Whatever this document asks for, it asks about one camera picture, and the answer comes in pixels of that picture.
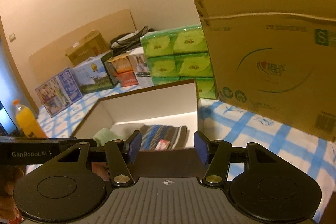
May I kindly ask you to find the small colourful wipe packet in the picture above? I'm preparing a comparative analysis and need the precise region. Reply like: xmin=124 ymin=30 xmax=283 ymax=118
xmin=155 ymin=139 xmax=170 ymax=151

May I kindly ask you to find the light green towel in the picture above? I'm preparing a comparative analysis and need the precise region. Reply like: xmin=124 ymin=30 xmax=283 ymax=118
xmin=93 ymin=128 xmax=122 ymax=146

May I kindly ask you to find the orange juice bottle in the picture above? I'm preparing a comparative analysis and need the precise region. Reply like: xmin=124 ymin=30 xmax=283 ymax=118
xmin=13 ymin=100 xmax=48 ymax=139

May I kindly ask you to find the blue checked tablecloth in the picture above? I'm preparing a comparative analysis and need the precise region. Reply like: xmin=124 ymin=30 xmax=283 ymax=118
xmin=37 ymin=85 xmax=335 ymax=223

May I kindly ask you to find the striped knit sock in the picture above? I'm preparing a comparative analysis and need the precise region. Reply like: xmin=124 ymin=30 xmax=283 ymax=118
xmin=140 ymin=124 xmax=189 ymax=151

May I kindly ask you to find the brown open shoe box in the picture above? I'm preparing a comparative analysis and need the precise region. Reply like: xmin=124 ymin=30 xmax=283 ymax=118
xmin=71 ymin=78 xmax=202 ymax=151

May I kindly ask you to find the blue milk carton box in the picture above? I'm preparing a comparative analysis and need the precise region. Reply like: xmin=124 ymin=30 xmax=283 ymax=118
xmin=35 ymin=68 xmax=83 ymax=117

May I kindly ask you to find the red food bowl bottom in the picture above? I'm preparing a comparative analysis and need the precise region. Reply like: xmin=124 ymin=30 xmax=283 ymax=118
xmin=116 ymin=71 xmax=138 ymax=87

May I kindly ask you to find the cow picture milk box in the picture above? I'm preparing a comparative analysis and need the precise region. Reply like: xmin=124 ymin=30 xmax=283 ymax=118
xmin=72 ymin=51 xmax=118 ymax=94

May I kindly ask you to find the cardboard headboard panel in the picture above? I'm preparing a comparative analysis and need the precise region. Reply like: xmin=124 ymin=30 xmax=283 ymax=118
xmin=28 ymin=8 xmax=138 ymax=109

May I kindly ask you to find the white appliance box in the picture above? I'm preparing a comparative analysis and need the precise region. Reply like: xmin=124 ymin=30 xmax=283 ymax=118
xmin=128 ymin=47 xmax=154 ymax=88

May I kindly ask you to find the green tissue pack bundle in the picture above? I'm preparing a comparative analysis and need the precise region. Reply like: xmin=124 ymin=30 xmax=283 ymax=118
xmin=141 ymin=24 xmax=216 ymax=100

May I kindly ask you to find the small brown cardboard box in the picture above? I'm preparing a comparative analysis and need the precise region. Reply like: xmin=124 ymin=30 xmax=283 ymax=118
xmin=66 ymin=30 xmax=110 ymax=66

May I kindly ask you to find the large brown cardboard box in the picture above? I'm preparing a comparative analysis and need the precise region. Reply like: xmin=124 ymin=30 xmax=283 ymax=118
xmin=194 ymin=0 xmax=335 ymax=141

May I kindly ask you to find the black strap bag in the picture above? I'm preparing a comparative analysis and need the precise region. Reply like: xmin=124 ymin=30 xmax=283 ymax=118
xmin=109 ymin=26 xmax=154 ymax=57

